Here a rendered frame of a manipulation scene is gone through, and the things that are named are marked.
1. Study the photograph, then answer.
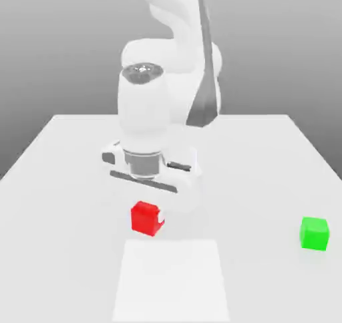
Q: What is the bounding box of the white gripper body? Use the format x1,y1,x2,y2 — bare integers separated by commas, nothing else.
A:
108,167,201,213

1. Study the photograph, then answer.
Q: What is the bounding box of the small red cube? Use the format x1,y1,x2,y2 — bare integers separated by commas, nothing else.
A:
130,200,166,237

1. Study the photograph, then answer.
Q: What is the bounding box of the small green cube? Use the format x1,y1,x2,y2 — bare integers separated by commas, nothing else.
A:
299,216,331,252

